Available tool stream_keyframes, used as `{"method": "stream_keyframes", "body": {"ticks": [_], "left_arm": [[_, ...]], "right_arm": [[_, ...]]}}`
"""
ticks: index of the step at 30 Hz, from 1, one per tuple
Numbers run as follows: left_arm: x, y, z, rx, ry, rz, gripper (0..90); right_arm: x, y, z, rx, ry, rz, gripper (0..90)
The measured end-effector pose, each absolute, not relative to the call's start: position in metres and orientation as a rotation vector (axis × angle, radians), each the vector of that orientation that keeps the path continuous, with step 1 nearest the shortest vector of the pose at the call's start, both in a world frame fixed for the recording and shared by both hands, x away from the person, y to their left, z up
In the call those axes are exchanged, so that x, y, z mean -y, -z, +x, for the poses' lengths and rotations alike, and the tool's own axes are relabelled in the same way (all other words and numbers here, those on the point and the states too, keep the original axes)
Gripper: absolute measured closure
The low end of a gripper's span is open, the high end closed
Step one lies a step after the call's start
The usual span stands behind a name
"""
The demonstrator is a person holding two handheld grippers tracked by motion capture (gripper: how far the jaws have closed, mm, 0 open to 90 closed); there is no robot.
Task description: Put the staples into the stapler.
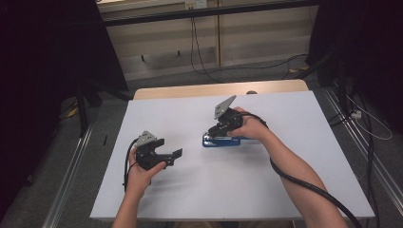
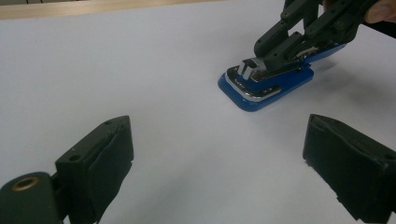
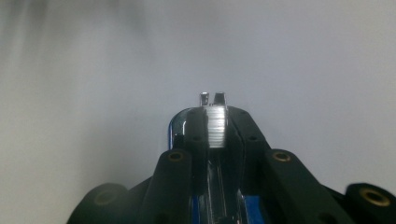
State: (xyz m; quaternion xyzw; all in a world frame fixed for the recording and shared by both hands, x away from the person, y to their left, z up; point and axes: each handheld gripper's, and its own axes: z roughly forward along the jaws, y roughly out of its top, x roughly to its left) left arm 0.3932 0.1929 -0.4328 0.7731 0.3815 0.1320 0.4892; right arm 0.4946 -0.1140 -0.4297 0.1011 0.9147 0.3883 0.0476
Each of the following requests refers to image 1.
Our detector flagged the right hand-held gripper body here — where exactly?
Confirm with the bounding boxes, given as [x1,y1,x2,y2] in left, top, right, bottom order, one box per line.
[207,94,245,138]

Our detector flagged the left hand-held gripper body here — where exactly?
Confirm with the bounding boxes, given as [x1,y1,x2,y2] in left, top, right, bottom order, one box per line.
[135,130,166,171]

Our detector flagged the blue stapler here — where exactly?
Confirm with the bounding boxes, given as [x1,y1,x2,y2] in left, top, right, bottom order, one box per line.
[201,132,262,149]

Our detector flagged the person's right hand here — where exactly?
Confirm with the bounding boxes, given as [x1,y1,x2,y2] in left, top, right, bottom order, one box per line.
[226,106,271,144]

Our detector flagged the person's left hand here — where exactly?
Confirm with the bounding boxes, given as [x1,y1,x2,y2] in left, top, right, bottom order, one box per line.
[125,147,167,200]

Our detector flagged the wooden table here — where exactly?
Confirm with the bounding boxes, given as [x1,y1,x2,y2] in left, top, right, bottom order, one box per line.
[132,79,310,101]

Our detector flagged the white table board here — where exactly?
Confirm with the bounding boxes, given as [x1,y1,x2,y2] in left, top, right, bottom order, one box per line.
[89,89,376,221]

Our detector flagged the black stand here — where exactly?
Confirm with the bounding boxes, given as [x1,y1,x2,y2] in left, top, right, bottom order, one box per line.
[297,47,350,112]
[74,79,134,139]

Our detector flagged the black horizontal bar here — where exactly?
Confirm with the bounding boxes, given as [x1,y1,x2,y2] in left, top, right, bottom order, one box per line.
[103,0,319,28]

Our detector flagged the black curtain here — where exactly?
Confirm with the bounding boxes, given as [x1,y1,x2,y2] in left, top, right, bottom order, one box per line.
[305,0,403,134]
[0,0,129,219]

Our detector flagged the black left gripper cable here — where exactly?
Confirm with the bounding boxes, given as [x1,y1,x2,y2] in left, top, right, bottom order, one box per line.
[123,138,141,194]

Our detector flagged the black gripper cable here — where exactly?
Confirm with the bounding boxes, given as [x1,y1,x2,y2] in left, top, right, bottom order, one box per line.
[123,138,141,194]
[241,112,364,228]

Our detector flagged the black floor cable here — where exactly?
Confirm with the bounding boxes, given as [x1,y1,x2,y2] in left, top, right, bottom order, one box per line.
[218,52,310,80]

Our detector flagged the black hanging cable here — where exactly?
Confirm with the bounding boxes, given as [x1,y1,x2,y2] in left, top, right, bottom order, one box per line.
[189,8,222,84]

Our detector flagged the aluminium floor rail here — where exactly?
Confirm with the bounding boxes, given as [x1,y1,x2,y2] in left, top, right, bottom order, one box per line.
[41,122,96,228]
[321,86,403,208]

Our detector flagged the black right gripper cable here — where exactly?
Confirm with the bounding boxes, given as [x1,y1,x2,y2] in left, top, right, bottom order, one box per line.
[241,112,364,228]

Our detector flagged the white wall socket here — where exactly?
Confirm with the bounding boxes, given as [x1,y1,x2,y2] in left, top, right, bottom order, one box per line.
[184,0,208,10]

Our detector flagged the black cable bundle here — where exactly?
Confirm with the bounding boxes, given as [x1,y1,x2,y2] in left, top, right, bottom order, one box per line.
[327,94,384,228]

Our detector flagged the white cable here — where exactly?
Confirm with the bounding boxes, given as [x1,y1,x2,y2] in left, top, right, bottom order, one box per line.
[346,94,393,142]

